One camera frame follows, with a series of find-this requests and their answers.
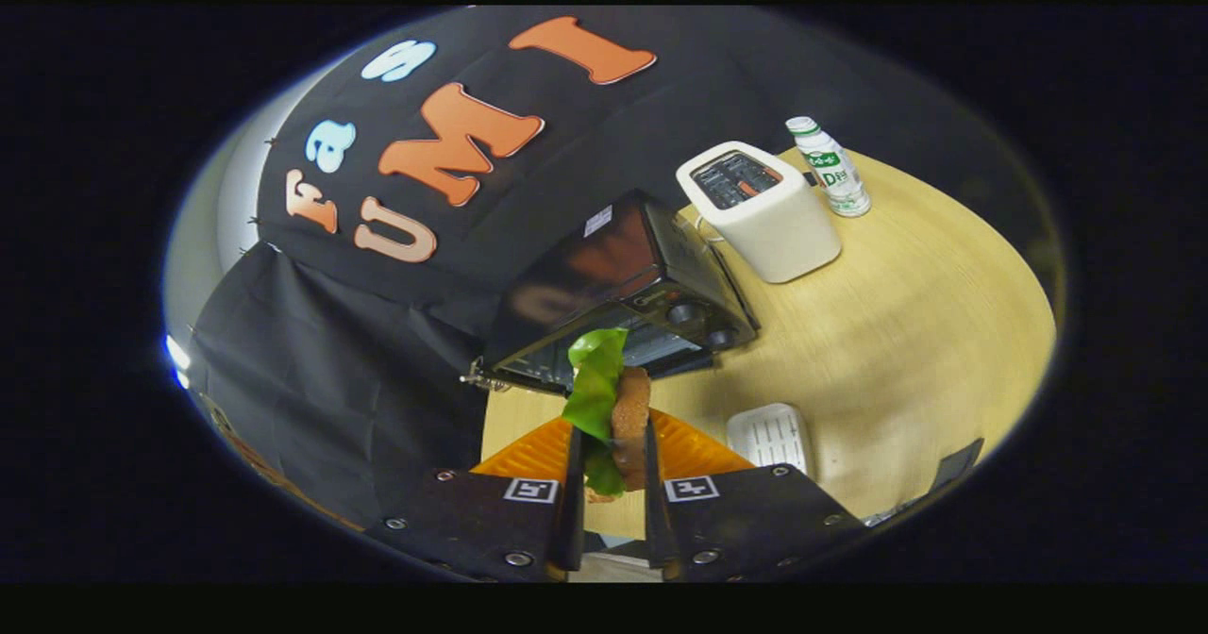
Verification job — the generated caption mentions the white ribbed tray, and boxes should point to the white ribbed tray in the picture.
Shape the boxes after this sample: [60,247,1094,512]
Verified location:
[725,403,814,479]

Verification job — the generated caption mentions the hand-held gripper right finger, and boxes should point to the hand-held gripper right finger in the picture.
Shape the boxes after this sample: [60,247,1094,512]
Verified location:
[644,409,864,583]

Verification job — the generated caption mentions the white green-label bottle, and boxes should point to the white green-label bottle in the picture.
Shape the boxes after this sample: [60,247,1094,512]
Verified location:
[785,116,872,218]

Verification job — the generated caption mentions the black toaster oven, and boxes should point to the black toaster oven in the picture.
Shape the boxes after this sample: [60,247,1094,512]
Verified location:
[461,189,761,397]

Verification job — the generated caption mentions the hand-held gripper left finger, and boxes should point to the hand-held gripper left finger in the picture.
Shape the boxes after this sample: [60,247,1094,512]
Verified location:
[363,415,586,583]

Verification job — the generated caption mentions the black backdrop cloth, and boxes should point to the black backdrop cloth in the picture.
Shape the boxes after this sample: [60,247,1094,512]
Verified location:
[189,7,945,531]

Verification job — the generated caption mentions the white pop-up toaster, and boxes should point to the white pop-up toaster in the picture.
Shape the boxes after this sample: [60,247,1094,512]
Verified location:
[676,141,843,284]

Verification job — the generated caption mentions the lettuce sandwich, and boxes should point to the lettuce sandwich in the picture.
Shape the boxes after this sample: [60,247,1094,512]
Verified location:
[562,327,654,503]

